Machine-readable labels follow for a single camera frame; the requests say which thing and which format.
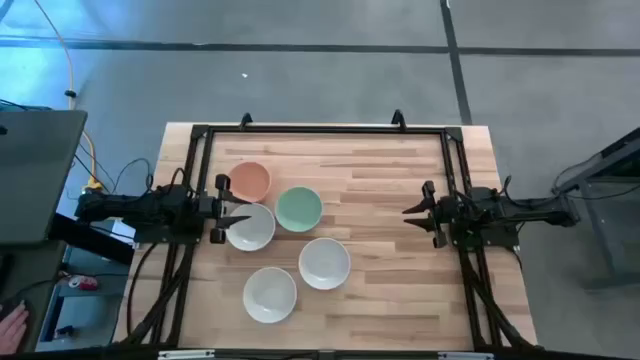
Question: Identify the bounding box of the person's hand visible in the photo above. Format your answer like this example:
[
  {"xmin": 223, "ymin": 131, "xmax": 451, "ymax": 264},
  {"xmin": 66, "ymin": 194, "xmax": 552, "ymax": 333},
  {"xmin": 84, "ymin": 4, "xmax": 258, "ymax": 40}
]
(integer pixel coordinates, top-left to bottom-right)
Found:
[{"xmin": 0, "ymin": 301, "xmax": 30, "ymax": 354}]

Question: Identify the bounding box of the grey desk top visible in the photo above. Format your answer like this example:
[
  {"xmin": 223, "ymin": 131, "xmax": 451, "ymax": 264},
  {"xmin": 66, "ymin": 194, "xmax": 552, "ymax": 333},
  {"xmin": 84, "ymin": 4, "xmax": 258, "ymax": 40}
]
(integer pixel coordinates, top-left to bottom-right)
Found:
[{"xmin": 0, "ymin": 109, "xmax": 89, "ymax": 246}]

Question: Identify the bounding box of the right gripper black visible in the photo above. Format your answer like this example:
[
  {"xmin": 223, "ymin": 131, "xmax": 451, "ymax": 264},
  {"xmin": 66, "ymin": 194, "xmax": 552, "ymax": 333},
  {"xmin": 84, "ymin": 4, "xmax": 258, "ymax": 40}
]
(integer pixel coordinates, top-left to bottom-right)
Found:
[{"xmin": 401, "ymin": 180, "xmax": 461, "ymax": 250}]

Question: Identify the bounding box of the grey low shelf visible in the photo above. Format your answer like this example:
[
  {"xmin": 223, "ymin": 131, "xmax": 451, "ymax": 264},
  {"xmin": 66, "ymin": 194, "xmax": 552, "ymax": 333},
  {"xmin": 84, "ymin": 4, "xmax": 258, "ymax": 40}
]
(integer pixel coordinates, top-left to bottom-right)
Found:
[{"xmin": 35, "ymin": 244, "xmax": 132, "ymax": 352}]

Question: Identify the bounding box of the dark metal cart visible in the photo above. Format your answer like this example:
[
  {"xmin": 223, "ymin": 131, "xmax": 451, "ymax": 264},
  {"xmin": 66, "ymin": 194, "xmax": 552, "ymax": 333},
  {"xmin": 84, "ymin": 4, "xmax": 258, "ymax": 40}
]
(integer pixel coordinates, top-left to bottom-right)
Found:
[{"xmin": 550, "ymin": 127, "xmax": 640, "ymax": 292}]

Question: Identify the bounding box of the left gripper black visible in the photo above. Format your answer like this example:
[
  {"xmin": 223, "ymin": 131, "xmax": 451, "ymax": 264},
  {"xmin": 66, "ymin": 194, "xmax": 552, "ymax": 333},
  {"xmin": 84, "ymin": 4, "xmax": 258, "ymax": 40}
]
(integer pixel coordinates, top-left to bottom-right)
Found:
[{"xmin": 194, "ymin": 173, "xmax": 252, "ymax": 245}]

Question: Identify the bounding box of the white bracket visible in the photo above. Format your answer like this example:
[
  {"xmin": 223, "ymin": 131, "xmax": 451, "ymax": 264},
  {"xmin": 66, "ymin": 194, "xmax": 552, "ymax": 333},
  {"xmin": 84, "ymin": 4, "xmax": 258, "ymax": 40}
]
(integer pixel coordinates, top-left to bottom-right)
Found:
[
  {"xmin": 157, "ymin": 349, "xmax": 216, "ymax": 360},
  {"xmin": 437, "ymin": 351, "xmax": 495, "ymax": 360}
]

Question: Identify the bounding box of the red drink can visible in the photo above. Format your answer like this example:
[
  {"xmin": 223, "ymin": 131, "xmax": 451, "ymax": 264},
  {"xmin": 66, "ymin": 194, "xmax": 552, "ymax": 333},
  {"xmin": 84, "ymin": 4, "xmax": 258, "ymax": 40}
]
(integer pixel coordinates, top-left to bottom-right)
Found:
[{"xmin": 67, "ymin": 274, "xmax": 99, "ymax": 292}]

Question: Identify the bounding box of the white bowl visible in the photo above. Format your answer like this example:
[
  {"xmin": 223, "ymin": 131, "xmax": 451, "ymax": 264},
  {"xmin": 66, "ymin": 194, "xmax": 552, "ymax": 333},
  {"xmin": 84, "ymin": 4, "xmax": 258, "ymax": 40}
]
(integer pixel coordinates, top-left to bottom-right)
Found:
[
  {"xmin": 298, "ymin": 237, "xmax": 352, "ymax": 291},
  {"xmin": 225, "ymin": 202, "xmax": 277, "ymax": 252},
  {"xmin": 242, "ymin": 266, "xmax": 299, "ymax": 325}
]

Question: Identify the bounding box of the black aluminium table frame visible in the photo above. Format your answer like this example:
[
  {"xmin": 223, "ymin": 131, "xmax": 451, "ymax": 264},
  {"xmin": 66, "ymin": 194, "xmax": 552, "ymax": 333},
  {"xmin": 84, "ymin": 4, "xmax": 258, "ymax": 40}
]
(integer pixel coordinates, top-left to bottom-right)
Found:
[{"xmin": 112, "ymin": 122, "xmax": 539, "ymax": 352}]

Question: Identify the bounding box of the thin black cable loop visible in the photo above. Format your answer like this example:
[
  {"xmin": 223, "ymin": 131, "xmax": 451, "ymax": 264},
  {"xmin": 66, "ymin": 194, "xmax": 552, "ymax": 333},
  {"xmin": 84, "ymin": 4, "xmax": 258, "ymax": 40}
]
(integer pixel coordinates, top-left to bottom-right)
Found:
[{"xmin": 110, "ymin": 157, "xmax": 155, "ymax": 197}]

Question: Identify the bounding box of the orange bowl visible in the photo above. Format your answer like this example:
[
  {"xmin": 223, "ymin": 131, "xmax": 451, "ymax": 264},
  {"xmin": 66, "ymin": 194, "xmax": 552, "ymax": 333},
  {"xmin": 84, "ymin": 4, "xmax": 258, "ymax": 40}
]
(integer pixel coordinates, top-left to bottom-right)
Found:
[{"xmin": 228, "ymin": 160, "xmax": 273, "ymax": 204}]

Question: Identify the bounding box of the thick black cable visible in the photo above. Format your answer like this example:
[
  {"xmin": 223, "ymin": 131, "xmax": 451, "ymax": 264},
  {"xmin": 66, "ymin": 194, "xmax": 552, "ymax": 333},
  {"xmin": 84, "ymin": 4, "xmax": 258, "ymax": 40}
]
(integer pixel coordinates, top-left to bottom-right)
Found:
[{"xmin": 125, "ymin": 242, "xmax": 160, "ymax": 337}]

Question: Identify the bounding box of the small white box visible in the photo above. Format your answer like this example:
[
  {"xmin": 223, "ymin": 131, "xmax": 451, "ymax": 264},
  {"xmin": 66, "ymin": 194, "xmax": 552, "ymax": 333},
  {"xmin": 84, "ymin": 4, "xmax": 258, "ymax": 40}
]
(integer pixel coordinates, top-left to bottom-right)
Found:
[{"xmin": 110, "ymin": 220, "xmax": 137, "ymax": 246}]

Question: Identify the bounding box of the yellow cable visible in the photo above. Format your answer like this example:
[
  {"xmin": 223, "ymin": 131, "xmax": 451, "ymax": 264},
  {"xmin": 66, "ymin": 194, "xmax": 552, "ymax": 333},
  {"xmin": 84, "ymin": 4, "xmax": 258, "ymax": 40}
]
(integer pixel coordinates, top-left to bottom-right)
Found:
[{"xmin": 32, "ymin": 0, "xmax": 105, "ymax": 194}]

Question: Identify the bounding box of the green bowl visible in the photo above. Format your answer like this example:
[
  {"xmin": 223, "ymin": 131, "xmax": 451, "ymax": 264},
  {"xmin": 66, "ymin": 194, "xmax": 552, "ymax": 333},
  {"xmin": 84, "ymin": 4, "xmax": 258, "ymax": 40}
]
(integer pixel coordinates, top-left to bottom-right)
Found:
[{"xmin": 274, "ymin": 186, "xmax": 324, "ymax": 233}]

